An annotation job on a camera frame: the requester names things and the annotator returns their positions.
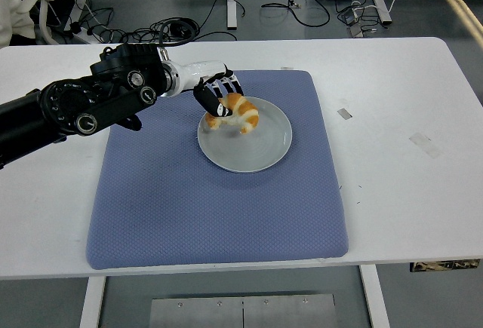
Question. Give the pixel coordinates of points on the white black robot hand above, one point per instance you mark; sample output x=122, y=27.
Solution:
x=200, y=69

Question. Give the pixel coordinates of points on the golden croissant bread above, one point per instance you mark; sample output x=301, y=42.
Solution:
x=245, y=113

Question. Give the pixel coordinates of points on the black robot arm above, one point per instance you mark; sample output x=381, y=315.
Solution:
x=75, y=105

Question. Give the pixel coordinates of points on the grey round plate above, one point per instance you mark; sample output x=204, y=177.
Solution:
x=249, y=151

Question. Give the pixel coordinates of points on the grey metal plate with screws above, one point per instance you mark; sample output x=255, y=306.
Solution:
x=241, y=313

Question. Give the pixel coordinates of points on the black round floor device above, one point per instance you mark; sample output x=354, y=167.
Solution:
x=179, y=30

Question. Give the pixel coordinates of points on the blue quilted mat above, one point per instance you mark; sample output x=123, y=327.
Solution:
x=188, y=211

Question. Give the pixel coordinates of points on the grey tape piece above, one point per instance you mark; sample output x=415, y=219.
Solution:
x=344, y=114

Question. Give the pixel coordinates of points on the grey power adapter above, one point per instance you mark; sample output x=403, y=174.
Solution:
x=351, y=16

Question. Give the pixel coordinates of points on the translucent tape strip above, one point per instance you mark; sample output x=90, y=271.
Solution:
x=425, y=145

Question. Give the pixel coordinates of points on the white table leg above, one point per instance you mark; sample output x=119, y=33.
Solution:
x=375, y=298
x=92, y=301

